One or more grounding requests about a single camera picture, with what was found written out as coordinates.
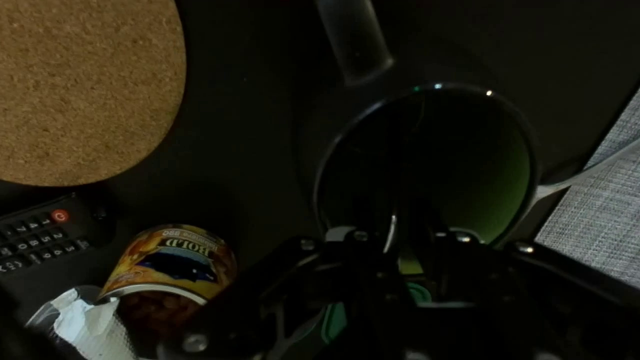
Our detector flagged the grey translucent bar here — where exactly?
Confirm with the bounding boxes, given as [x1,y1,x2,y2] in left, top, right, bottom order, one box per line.
[309,0,396,87]

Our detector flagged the yellow labelled food cup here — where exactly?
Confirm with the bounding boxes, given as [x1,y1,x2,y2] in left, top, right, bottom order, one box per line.
[98,222,242,338]

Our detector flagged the round cork trivet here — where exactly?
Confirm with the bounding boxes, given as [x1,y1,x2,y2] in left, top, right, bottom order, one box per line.
[0,0,189,190]

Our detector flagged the dark mug green inside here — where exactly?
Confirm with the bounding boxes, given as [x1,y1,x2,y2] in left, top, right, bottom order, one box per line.
[309,80,544,275]

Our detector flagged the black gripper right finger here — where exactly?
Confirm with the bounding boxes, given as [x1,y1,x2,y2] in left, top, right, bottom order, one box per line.
[398,224,640,360]

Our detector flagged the crumpled white tissue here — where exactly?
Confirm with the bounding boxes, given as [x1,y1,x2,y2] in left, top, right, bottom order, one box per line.
[23,283,137,360]

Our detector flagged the black remote control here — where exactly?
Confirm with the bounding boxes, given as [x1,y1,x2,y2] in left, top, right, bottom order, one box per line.
[0,190,113,279]

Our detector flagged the grey woven placemat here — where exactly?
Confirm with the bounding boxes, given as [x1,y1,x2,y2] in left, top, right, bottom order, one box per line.
[532,87,640,292]

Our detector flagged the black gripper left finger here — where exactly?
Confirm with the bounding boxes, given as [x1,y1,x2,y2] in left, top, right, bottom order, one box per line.
[157,225,401,360]

